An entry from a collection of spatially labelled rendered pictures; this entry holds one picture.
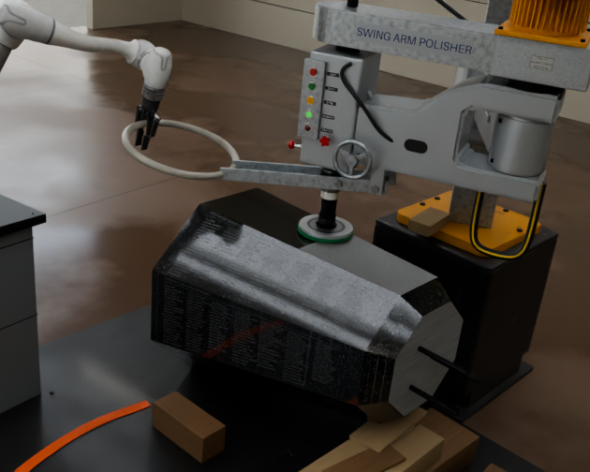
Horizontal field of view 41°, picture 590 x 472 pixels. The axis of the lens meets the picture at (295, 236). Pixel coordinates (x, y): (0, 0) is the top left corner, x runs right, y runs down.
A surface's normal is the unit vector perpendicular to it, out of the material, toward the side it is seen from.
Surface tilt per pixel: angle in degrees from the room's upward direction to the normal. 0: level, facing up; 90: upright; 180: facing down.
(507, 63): 90
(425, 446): 0
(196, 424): 0
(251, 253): 45
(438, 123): 90
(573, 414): 0
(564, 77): 90
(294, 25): 90
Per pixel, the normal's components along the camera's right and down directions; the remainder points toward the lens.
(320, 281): -0.39, -0.46
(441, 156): -0.40, 0.35
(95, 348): 0.09, -0.90
